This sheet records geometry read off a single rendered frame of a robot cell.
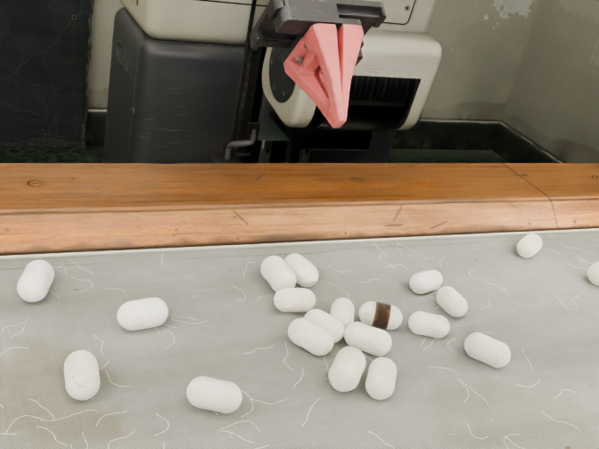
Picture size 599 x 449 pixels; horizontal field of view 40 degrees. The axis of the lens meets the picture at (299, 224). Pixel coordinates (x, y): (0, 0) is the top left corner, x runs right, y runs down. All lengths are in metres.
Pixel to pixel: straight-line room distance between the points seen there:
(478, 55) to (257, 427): 2.77
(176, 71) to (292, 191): 0.71
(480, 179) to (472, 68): 2.34
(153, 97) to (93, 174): 0.72
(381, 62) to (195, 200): 0.58
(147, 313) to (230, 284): 0.10
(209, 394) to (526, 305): 0.32
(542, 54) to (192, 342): 2.76
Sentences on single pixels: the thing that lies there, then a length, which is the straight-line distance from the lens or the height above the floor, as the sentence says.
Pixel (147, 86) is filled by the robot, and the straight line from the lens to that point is 1.43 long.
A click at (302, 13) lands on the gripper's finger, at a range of 0.67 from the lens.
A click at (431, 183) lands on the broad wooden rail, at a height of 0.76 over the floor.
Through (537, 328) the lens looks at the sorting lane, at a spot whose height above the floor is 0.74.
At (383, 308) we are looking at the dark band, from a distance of 0.61.
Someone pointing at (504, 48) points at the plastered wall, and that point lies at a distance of 3.26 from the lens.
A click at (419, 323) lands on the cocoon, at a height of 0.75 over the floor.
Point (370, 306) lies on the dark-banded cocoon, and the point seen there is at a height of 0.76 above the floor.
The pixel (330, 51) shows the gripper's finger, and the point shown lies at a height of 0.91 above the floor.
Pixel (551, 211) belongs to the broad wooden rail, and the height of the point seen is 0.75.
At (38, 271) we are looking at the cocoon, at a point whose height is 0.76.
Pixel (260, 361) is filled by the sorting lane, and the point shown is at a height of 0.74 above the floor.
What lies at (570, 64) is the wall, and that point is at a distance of 3.12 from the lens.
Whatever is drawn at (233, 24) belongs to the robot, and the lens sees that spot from 1.44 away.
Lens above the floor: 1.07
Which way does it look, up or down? 27 degrees down
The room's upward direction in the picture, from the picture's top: 12 degrees clockwise
